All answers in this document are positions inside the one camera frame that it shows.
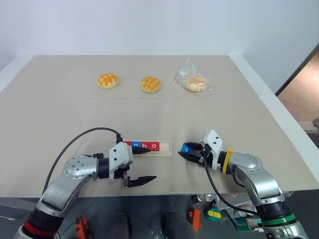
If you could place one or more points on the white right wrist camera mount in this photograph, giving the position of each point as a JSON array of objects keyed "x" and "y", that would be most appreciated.
[{"x": 213, "y": 143}]

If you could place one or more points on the blue letter t block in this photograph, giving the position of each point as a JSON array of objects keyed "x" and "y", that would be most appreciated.
[{"x": 185, "y": 149}]

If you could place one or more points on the brown wooden panel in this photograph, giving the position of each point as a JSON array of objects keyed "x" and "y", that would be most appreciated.
[{"x": 301, "y": 94}]

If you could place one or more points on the golden crosshatched bun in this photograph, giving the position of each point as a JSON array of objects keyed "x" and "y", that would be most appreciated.
[
  {"x": 108, "y": 80},
  {"x": 151, "y": 84}
]

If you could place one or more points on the green and yellow round object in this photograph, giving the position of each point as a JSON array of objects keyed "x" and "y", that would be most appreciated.
[{"x": 213, "y": 214}]

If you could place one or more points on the red letter o block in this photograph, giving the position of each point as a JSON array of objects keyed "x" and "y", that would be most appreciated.
[{"x": 154, "y": 146}]

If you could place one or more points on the pale bun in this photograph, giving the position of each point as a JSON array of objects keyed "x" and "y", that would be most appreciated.
[{"x": 195, "y": 84}]

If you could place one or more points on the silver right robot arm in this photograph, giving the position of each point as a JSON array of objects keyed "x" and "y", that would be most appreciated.
[{"x": 264, "y": 179}]

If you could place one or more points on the red drink can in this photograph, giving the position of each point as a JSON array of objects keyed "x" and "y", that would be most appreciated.
[{"x": 200, "y": 198}]

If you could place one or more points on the silver drink can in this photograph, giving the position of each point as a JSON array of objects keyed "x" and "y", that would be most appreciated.
[{"x": 209, "y": 198}]

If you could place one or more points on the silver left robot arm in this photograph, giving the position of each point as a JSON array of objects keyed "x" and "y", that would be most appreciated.
[{"x": 74, "y": 166}]

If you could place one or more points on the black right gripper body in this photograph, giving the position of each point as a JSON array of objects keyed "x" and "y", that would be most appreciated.
[{"x": 205, "y": 155}]

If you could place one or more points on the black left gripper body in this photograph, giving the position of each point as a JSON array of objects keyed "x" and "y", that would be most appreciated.
[{"x": 125, "y": 175}]

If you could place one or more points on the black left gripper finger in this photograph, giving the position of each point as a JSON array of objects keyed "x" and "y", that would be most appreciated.
[
  {"x": 139, "y": 150},
  {"x": 142, "y": 180}
]

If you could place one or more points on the green box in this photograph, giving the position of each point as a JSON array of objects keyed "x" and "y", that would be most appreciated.
[{"x": 246, "y": 222}]

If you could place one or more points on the light wooden letter tray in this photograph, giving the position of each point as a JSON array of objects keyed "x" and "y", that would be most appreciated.
[{"x": 165, "y": 149}]

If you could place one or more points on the orange plastic object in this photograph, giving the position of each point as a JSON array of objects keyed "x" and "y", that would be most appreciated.
[
  {"x": 195, "y": 219},
  {"x": 81, "y": 227}
]

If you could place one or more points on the blue letter o block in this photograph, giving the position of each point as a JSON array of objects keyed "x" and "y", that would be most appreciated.
[{"x": 135, "y": 144}]

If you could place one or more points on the clear plastic bag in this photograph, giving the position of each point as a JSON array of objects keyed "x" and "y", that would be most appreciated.
[{"x": 189, "y": 67}]

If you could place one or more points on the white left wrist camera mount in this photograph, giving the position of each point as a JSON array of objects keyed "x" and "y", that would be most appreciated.
[{"x": 119, "y": 155}]

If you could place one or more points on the red letter r block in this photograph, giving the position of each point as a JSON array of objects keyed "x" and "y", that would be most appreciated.
[{"x": 127, "y": 144}]

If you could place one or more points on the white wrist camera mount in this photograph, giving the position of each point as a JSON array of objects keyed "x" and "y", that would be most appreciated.
[
  {"x": 119, "y": 155},
  {"x": 213, "y": 143}
]

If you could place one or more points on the red letter b block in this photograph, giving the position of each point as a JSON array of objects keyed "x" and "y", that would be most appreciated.
[{"x": 145, "y": 145}]

